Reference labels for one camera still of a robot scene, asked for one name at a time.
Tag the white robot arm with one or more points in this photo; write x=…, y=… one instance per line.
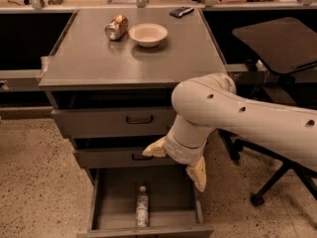
x=204, y=104

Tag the dark snack bar wrapper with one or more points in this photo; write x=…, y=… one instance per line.
x=180, y=12

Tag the crushed metal soda can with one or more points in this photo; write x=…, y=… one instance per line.
x=117, y=27

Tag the white round bowl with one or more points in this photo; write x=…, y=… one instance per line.
x=148, y=35

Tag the clear plastic water bottle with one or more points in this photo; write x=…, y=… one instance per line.
x=142, y=208

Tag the grey top drawer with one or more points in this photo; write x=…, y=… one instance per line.
x=111, y=122

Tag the black office chair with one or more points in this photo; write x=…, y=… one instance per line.
x=286, y=46

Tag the grey bottom drawer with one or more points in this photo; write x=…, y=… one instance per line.
x=174, y=209

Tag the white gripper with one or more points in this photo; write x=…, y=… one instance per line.
x=181, y=153

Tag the grey middle drawer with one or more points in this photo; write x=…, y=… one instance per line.
x=116, y=158

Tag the grey drawer cabinet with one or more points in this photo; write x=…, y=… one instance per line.
x=89, y=71

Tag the black middle drawer handle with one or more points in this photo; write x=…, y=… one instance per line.
x=140, y=158

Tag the black drawer handle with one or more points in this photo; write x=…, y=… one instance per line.
x=139, y=120
x=140, y=158

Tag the grey drawer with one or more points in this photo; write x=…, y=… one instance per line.
x=111, y=122
x=116, y=158
x=174, y=209

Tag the black top drawer handle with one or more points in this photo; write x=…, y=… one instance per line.
x=139, y=120

